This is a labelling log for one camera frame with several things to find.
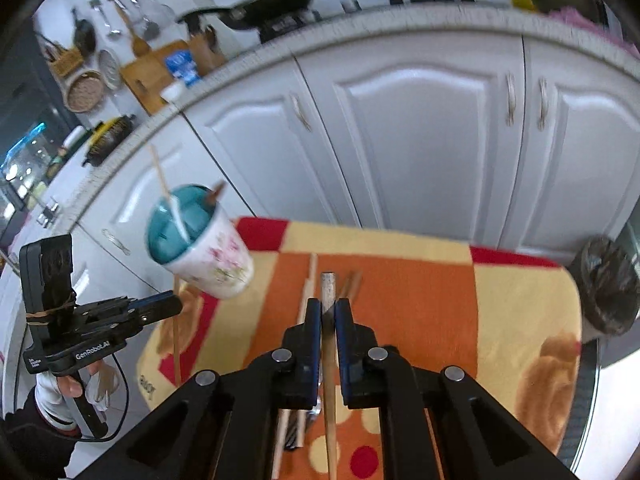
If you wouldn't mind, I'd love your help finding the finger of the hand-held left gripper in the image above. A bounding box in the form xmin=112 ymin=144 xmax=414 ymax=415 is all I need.
xmin=107 ymin=300 xmax=184 ymax=333
xmin=97 ymin=292 xmax=176 ymax=313

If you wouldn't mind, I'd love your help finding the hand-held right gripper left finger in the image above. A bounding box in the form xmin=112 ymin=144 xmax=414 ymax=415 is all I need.
xmin=87 ymin=297 xmax=323 ymax=480

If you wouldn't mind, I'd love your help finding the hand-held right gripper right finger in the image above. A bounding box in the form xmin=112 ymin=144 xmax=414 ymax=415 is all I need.
xmin=334 ymin=297 xmax=583 ymax=480

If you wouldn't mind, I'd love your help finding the light wooden chopstick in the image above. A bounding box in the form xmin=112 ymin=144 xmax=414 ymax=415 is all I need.
xmin=150 ymin=144 xmax=173 ymax=202
xmin=320 ymin=271 xmax=341 ymax=480
xmin=274 ymin=254 xmax=319 ymax=480

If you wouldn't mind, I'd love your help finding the white floral teal-rimmed utensil holder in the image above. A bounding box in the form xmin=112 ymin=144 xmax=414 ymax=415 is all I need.
xmin=145 ymin=183 xmax=255 ymax=300

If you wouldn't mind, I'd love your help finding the white plastic spoon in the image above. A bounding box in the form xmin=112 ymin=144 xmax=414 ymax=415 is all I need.
xmin=167 ymin=195 xmax=191 ymax=243

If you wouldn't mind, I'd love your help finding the person's left hand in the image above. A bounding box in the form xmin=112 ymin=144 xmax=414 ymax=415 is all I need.
xmin=34 ymin=360 xmax=122 ymax=438

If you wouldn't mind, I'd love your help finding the printed yellow orange blanket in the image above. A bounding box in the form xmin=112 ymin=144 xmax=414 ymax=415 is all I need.
xmin=136 ymin=216 xmax=585 ymax=480

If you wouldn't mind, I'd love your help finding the grey metal utensil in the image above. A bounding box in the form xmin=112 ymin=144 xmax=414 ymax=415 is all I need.
xmin=285 ymin=407 xmax=321 ymax=452

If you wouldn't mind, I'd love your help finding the white cabinet door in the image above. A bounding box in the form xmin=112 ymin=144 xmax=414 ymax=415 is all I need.
xmin=295 ymin=35 xmax=526 ymax=256
xmin=75 ymin=120 xmax=251 ymax=291
xmin=182 ymin=57 xmax=363 ymax=228
xmin=522 ymin=37 xmax=640 ymax=266

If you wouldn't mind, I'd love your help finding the black yellow clay pot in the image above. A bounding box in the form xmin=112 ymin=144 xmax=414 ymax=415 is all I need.
xmin=82 ymin=114 xmax=138 ymax=166

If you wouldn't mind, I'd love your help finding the round woven basket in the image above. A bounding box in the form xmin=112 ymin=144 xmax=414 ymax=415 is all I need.
xmin=65 ymin=70 xmax=107 ymax=113

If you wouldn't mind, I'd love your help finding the wooden cutting board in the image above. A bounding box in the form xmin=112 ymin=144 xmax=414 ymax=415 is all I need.
xmin=120 ymin=40 xmax=193 ymax=113

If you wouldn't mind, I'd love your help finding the blue carton box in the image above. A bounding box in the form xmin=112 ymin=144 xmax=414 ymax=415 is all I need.
xmin=165 ymin=50 xmax=202 ymax=86

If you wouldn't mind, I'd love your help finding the white round plate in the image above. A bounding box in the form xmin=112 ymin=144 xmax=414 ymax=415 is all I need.
xmin=97 ymin=49 xmax=123 ymax=91

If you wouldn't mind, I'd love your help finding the wooden knife block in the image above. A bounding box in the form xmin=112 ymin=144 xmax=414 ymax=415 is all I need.
xmin=187 ymin=25 xmax=226 ymax=76

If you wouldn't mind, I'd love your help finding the wicker utensil basket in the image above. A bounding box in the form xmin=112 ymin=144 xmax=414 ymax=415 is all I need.
xmin=37 ymin=35 xmax=84 ymax=79

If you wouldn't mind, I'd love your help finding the wooden hanging spatula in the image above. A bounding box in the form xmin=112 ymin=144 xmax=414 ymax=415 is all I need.
xmin=114 ymin=4 xmax=152 ymax=58

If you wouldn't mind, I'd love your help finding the black bag-lined trash bin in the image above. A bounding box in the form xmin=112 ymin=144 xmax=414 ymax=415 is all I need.
xmin=567 ymin=236 xmax=640 ymax=341

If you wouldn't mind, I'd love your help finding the black hanging ladle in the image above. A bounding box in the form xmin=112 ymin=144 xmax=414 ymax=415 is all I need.
xmin=72 ymin=7 xmax=97 ymax=57

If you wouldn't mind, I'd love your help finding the metal hanging skimmer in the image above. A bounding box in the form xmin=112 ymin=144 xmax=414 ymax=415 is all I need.
xmin=122 ymin=0 xmax=162 ymax=41

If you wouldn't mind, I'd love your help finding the metal hanging spatula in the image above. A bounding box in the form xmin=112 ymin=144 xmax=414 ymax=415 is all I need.
xmin=90 ymin=0 xmax=122 ymax=41

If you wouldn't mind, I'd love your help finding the black frying pan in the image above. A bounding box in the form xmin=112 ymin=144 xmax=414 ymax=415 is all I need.
xmin=177 ymin=0 xmax=316 ymax=31

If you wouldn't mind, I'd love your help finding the pink cloth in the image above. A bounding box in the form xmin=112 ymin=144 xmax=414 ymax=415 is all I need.
xmin=550 ymin=5 xmax=640 ymax=61

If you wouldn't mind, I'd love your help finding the metal cabinet handle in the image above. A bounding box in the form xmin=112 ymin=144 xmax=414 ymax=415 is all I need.
xmin=504 ymin=72 xmax=517 ymax=128
xmin=290 ymin=92 xmax=313 ymax=133
xmin=536 ymin=77 xmax=550 ymax=132
xmin=101 ymin=229 xmax=131 ymax=257

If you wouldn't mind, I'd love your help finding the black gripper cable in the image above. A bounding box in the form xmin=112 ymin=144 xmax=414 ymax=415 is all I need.
xmin=50 ymin=352 xmax=132 ymax=443

